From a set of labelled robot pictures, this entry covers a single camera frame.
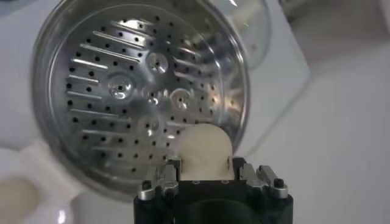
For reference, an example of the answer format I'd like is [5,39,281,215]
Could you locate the white steamed baozi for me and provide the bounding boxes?
[175,122,234,181]

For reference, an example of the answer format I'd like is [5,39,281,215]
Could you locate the glass lid with cream handle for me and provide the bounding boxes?
[213,0,272,70]

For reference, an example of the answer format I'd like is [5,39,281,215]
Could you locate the cream electric cooker base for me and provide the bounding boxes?
[12,138,86,201]

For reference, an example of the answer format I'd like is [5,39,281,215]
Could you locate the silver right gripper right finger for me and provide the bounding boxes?
[227,156,289,200]

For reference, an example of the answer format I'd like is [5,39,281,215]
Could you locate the stainless steel steamer basket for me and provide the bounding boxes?
[31,0,251,202]

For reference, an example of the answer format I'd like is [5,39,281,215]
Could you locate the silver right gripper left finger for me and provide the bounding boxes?
[137,156,183,201]

